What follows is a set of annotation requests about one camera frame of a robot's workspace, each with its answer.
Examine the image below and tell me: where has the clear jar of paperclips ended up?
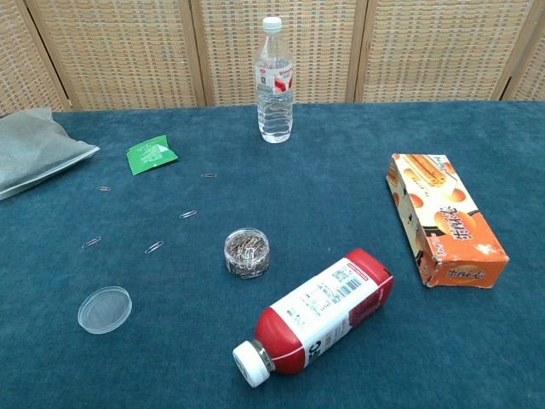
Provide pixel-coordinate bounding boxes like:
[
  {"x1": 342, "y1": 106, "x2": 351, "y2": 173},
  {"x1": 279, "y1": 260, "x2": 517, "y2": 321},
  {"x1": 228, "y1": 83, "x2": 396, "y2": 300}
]
[{"x1": 223, "y1": 228, "x2": 271, "y2": 280}]

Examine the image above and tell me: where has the clear plastic water bottle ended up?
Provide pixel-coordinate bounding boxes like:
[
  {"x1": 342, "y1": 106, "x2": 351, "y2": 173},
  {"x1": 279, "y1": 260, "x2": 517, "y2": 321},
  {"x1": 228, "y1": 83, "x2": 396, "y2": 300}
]
[{"x1": 255, "y1": 16, "x2": 295, "y2": 145}]

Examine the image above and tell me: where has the red white drink bottle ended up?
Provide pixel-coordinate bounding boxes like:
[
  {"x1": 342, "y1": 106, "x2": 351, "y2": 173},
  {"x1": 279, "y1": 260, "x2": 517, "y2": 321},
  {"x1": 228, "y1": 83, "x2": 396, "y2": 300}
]
[{"x1": 232, "y1": 247, "x2": 395, "y2": 389}]

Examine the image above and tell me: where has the green foil packet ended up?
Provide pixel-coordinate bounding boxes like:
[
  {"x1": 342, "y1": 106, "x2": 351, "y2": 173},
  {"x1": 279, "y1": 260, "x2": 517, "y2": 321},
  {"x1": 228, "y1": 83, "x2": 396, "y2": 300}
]
[{"x1": 125, "y1": 134, "x2": 180, "y2": 176}]

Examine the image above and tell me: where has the woven folding screen panel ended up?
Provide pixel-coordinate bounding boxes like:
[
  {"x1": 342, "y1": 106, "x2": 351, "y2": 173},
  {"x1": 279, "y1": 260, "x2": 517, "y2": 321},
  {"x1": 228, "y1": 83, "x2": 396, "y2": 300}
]
[
  {"x1": 189, "y1": 0, "x2": 368, "y2": 107},
  {"x1": 25, "y1": 0, "x2": 208, "y2": 112},
  {"x1": 0, "y1": 0, "x2": 72, "y2": 117},
  {"x1": 502, "y1": 0, "x2": 545, "y2": 102},
  {"x1": 347, "y1": 0, "x2": 542, "y2": 104}
]

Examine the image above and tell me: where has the orange biscuit carton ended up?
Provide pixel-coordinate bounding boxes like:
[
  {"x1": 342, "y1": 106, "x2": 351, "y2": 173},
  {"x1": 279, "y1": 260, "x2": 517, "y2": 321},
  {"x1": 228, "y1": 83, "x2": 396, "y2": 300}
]
[{"x1": 385, "y1": 153, "x2": 510, "y2": 290}]

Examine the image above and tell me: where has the clear round plastic lid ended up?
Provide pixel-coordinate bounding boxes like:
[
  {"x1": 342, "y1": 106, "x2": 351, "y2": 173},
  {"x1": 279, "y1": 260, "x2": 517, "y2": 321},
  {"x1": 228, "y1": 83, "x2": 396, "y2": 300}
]
[{"x1": 77, "y1": 285, "x2": 133, "y2": 336}]

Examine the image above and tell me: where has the grey plastic bag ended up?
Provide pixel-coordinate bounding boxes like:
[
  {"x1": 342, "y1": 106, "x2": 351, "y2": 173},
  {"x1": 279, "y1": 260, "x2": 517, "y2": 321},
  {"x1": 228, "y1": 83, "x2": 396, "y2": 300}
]
[{"x1": 0, "y1": 107, "x2": 101, "y2": 201}]

